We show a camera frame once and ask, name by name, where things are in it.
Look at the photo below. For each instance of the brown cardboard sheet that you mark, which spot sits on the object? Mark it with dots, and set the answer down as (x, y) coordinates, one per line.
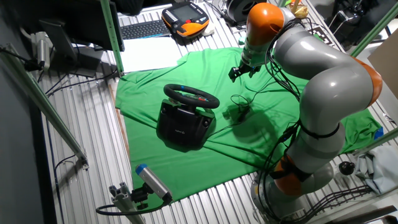
(385, 65)

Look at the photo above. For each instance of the golden wrapped item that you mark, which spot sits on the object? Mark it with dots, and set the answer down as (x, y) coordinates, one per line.
(300, 12)

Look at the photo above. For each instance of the black chair with metal frame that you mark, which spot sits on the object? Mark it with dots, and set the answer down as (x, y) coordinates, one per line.
(357, 18)

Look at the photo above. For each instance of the blue tape piece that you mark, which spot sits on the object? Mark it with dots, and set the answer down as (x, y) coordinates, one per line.
(378, 133)

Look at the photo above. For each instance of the silver camera with blue cap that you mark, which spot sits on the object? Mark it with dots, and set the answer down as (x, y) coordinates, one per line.
(152, 182)

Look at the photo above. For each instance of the silver cylindrical camera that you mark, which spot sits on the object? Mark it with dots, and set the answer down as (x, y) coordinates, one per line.
(42, 51)

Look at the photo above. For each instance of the black wheel base housing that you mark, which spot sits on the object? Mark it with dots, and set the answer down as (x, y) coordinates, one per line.
(183, 127)

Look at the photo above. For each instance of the aluminium profile stub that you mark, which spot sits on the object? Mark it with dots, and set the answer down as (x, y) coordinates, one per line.
(124, 202)

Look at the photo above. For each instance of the brown wooden board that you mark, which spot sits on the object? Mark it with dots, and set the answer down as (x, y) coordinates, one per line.
(119, 124)

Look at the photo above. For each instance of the green cloth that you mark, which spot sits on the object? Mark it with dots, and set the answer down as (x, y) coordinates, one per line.
(186, 174)

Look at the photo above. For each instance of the black and white marker tag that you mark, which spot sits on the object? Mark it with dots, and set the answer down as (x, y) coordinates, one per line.
(323, 35)

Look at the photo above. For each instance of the small metal bracket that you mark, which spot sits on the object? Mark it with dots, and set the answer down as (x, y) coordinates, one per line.
(390, 119)

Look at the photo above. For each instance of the black round knob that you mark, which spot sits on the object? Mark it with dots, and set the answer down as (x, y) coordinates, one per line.
(346, 168)

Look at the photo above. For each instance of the green metal frame beam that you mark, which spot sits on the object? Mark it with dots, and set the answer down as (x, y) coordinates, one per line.
(376, 141)
(40, 99)
(373, 31)
(111, 37)
(282, 3)

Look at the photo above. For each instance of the black camera ball mount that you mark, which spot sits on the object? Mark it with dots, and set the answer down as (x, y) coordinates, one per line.
(140, 196)

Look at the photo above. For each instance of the wooden stick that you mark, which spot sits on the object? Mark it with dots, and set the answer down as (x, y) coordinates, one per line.
(296, 3)

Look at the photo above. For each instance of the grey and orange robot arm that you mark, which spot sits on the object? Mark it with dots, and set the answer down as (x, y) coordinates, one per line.
(326, 77)

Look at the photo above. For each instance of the small pale green block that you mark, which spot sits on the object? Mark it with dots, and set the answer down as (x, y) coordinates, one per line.
(241, 40)

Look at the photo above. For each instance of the black keyboard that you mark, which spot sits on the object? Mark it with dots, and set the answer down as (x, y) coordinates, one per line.
(143, 29)

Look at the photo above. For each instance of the black monitor with stand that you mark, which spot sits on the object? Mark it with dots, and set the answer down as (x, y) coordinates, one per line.
(87, 25)

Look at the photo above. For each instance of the grey cloth bundle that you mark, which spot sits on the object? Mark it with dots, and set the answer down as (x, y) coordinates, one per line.
(379, 168)

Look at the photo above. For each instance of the white sheet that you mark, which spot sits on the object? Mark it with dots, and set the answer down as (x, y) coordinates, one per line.
(149, 54)

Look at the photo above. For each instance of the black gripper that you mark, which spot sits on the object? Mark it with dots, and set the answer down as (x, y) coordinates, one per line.
(248, 68)

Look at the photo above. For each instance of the orange and black teach pendant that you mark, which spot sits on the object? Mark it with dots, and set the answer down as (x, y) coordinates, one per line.
(186, 14)

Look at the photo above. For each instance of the black racing steering wheel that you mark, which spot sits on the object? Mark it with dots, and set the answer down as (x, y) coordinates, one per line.
(169, 91)

